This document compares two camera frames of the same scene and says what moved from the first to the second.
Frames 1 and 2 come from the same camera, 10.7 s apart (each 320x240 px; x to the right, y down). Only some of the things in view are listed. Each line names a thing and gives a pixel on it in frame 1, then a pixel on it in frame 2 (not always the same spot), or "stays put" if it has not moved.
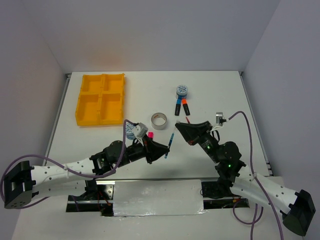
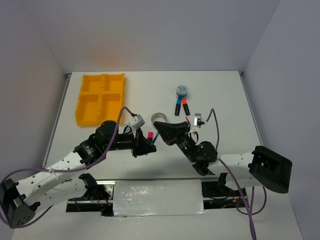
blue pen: [167, 151] → [155, 138]
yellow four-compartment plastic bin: [100, 100] stays put
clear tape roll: [159, 121] stays put
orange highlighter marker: [184, 102] stays put
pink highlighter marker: [150, 134] stays put
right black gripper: [193, 132] → [172, 134]
